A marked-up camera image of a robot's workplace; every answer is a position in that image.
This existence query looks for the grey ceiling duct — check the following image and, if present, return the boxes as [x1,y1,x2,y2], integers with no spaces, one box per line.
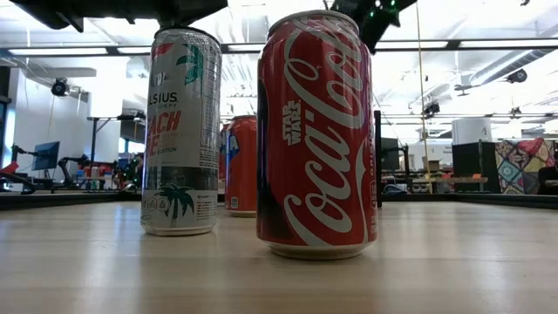
[469,48,555,86]

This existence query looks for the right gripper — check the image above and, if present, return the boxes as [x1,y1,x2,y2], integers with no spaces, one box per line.
[330,0,419,56]

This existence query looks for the red can blue letter print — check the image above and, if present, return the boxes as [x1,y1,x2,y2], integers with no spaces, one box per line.
[225,114,259,218]

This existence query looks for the computer monitor blue screen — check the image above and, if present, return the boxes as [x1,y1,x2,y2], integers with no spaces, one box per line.
[31,140,61,172]

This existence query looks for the colourful patchwork quilt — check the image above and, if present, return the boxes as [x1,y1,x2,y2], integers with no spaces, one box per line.
[494,138,558,196]

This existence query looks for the red crate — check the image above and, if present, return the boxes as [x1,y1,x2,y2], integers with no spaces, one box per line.
[78,160,119,179]

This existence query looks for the red can silver top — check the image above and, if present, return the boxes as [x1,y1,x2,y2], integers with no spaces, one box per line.
[219,124,228,180]

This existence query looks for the black monitor back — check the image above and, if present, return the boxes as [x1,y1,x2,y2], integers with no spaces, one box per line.
[381,137,401,172]

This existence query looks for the wooden bench top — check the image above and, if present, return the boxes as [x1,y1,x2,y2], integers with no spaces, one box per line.
[412,175,489,184]

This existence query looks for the cardboard box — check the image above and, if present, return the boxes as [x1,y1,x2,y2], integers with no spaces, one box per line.
[421,156,442,174]

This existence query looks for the red Coca-Cola Star Wars can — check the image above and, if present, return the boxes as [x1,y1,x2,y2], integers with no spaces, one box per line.
[255,10,379,262]

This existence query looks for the white cylindrical tank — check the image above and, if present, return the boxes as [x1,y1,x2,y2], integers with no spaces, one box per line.
[452,117,493,145]

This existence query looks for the white ceiling pipes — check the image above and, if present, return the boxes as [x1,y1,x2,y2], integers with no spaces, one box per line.
[221,54,262,115]

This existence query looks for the yellow hanging cable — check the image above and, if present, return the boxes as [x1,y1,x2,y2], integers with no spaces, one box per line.
[413,0,433,195]

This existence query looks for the black standing table frame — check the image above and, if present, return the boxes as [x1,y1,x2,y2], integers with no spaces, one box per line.
[85,113,147,165]

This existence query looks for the black background robot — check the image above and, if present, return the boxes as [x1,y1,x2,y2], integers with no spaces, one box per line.
[117,152,145,192]

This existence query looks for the Celsius Peach Vibe can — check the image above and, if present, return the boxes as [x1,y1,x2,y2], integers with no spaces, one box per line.
[139,25,223,237]

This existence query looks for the black cabinet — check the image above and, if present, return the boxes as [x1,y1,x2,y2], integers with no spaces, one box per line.
[451,140,501,194]

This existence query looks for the black ceiling camera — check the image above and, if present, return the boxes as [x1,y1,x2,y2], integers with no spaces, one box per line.
[51,77,70,98]
[505,68,528,85]

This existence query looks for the black curved bar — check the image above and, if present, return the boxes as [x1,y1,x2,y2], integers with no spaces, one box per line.
[0,171,37,196]

